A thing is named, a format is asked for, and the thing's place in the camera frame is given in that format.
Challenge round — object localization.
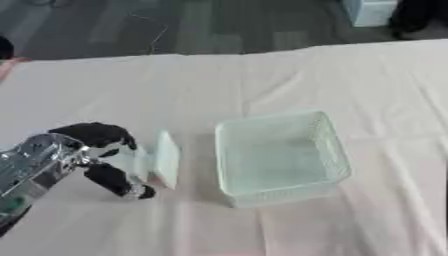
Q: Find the pale green plastic basket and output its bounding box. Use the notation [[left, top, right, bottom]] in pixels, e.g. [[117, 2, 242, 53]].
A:
[[213, 109, 354, 209]]

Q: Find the person's hand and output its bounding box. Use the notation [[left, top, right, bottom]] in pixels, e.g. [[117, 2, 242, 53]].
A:
[[0, 35, 28, 82]]

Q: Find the white box on floor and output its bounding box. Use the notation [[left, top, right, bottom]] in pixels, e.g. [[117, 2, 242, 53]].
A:
[[341, 0, 401, 28]]

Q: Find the thin cable on floor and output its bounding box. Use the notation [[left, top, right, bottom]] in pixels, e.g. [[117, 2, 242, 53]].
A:
[[126, 13, 170, 56]]

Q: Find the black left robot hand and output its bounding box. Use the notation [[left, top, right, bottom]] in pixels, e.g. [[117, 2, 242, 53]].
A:
[[47, 122, 158, 200]]

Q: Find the pale green box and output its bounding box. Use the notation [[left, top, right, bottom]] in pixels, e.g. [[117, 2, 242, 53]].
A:
[[131, 129, 182, 191]]

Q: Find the person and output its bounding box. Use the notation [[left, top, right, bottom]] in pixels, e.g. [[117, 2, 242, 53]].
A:
[[386, 0, 448, 40]]

